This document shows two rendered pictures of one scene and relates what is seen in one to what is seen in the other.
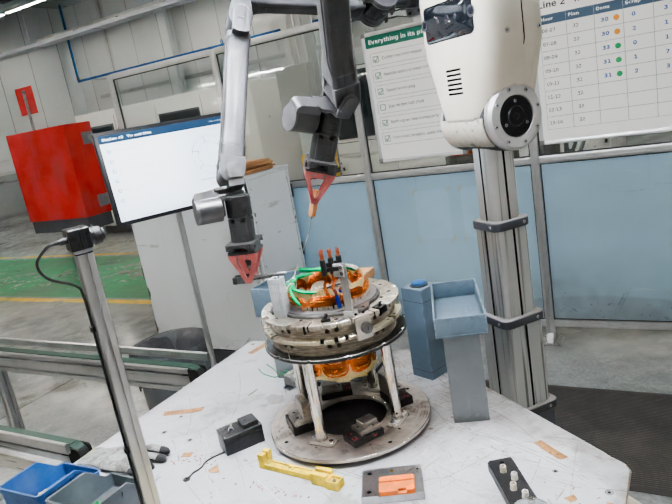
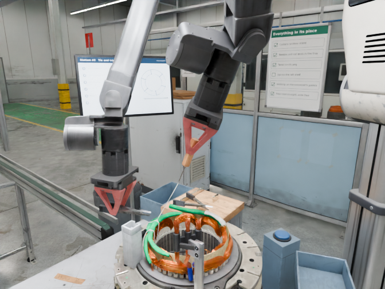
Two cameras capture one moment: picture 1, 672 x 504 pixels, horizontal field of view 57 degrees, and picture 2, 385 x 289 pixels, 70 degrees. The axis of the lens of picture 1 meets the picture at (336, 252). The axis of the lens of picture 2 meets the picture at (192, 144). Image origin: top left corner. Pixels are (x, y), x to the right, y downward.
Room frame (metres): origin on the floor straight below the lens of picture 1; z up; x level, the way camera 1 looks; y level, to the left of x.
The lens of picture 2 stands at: (0.84, -0.06, 1.48)
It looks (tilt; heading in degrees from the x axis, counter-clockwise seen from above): 15 degrees down; 9
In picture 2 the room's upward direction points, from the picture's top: straight up
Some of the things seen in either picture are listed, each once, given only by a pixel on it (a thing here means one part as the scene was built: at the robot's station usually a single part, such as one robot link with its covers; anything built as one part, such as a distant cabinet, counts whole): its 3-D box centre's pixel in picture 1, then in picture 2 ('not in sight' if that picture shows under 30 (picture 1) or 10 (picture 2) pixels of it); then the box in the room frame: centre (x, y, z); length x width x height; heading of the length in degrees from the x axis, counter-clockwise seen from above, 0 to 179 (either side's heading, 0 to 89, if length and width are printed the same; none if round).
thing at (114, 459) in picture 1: (123, 454); not in sight; (1.38, 0.60, 0.79); 0.24 x 0.12 x 0.02; 59
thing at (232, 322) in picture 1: (224, 266); (167, 145); (4.03, 0.75, 0.60); 1.02 x 0.55 x 1.20; 59
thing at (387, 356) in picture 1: (391, 379); not in sight; (1.30, -0.07, 0.91); 0.02 x 0.02 x 0.21
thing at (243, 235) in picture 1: (242, 232); (115, 163); (1.40, 0.20, 1.28); 0.10 x 0.07 x 0.07; 172
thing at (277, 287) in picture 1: (279, 297); (132, 244); (1.31, 0.14, 1.14); 0.03 x 0.03 x 0.09; 65
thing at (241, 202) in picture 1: (235, 206); (112, 137); (1.39, 0.21, 1.34); 0.07 x 0.06 x 0.07; 111
